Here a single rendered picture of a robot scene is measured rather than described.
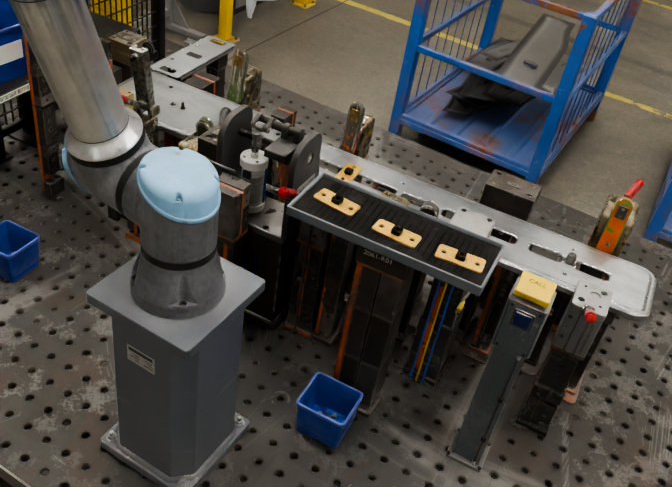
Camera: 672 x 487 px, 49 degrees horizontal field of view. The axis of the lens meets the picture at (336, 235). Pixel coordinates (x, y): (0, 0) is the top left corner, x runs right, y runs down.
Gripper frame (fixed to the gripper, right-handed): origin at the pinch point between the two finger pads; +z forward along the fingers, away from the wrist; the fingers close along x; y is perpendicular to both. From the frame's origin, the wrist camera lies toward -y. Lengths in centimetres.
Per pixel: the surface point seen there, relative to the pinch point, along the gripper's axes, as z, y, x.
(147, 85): 30.9, -33.8, 8.9
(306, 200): 28.0, 17.3, -11.1
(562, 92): 84, 36, 201
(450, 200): 44, 35, 30
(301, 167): 30.2, 9.9, 0.9
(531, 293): 28, 60, -11
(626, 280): 44, 76, 26
